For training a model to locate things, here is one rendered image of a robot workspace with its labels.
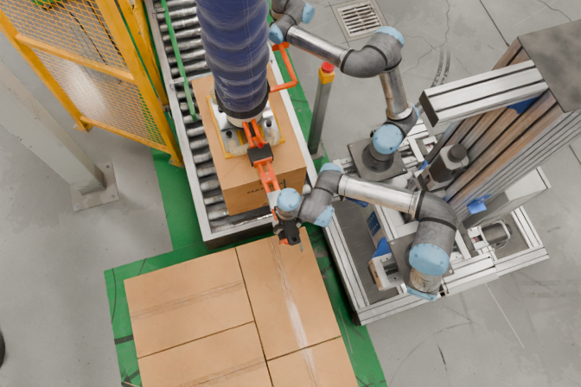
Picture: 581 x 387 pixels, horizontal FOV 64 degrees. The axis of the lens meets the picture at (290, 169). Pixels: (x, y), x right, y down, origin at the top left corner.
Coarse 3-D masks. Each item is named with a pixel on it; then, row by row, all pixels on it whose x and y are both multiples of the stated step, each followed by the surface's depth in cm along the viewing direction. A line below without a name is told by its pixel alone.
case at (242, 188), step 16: (192, 80) 226; (208, 80) 226; (272, 80) 227; (272, 96) 224; (208, 112) 219; (208, 128) 216; (288, 128) 218; (288, 144) 214; (224, 160) 210; (240, 160) 210; (288, 160) 211; (304, 160) 212; (224, 176) 207; (240, 176) 207; (256, 176) 208; (288, 176) 215; (304, 176) 222; (224, 192) 207; (240, 192) 214; (256, 192) 220; (240, 208) 235
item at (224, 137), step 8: (208, 96) 220; (208, 104) 219; (216, 104) 218; (216, 112) 217; (216, 120) 215; (216, 128) 214; (232, 128) 214; (224, 136) 212; (232, 136) 212; (240, 136) 213; (224, 144) 211; (240, 144) 211; (224, 152) 210
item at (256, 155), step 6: (264, 144) 198; (252, 150) 197; (258, 150) 197; (264, 150) 197; (270, 150) 196; (252, 156) 195; (258, 156) 196; (264, 156) 196; (270, 156) 196; (252, 162) 194; (258, 162) 194; (264, 162) 196
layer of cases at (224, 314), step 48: (144, 288) 240; (192, 288) 241; (240, 288) 242; (288, 288) 243; (144, 336) 231; (192, 336) 232; (240, 336) 233; (288, 336) 233; (336, 336) 234; (144, 384) 223; (192, 384) 223; (240, 384) 224; (288, 384) 225; (336, 384) 226
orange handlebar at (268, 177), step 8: (280, 48) 218; (288, 64) 215; (288, 72) 215; (296, 80) 211; (272, 88) 209; (280, 88) 210; (248, 128) 202; (256, 128) 201; (248, 136) 200; (272, 168) 195; (264, 176) 193; (272, 176) 193; (264, 184) 192
